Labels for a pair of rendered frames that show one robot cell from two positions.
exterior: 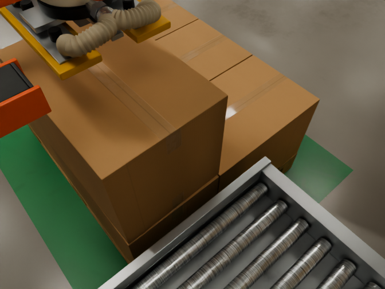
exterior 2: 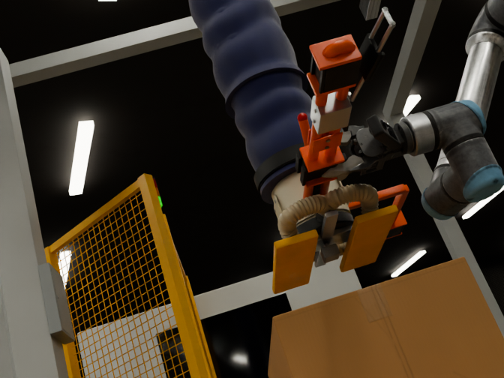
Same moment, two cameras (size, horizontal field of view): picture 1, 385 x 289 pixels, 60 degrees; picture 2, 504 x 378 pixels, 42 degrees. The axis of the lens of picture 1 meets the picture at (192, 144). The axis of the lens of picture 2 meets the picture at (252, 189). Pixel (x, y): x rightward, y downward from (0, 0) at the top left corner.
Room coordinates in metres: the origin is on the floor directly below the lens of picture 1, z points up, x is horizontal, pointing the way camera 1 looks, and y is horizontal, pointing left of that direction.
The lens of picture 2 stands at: (2.09, 1.01, 0.65)
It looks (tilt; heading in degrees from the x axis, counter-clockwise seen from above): 24 degrees up; 214
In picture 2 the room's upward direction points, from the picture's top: 19 degrees counter-clockwise
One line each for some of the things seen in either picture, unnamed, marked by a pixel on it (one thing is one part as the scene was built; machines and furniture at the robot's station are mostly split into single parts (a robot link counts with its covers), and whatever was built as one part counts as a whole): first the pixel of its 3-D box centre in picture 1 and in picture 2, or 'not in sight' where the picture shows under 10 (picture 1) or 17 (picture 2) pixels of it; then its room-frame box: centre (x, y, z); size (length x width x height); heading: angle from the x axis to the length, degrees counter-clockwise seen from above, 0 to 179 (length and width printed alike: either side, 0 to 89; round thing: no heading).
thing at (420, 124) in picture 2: not in sight; (414, 133); (0.78, 0.60, 1.24); 0.09 x 0.05 x 0.10; 41
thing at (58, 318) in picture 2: not in sight; (57, 303); (0.46, -1.18, 1.62); 0.20 x 0.05 x 0.30; 40
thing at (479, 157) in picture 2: not in sight; (472, 170); (0.71, 0.66, 1.13); 0.12 x 0.09 x 0.12; 53
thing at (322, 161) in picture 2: not in sight; (320, 163); (0.93, 0.43, 1.24); 0.10 x 0.08 x 0.06; 131
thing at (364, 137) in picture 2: not in sight; (379, 146); (0.83, 0.54, 1.24); 0.12 x 0.09 x 0.08; 131
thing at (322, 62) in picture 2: not in sight; (333, 66); (1.19, 0.66, 1.24); 0.08 x 0.07 x 0.05; 41
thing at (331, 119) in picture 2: not in sight; (330, 112); (1.09, 0.57, 1.24); 0.07 x 0.07 x 0.04; 41
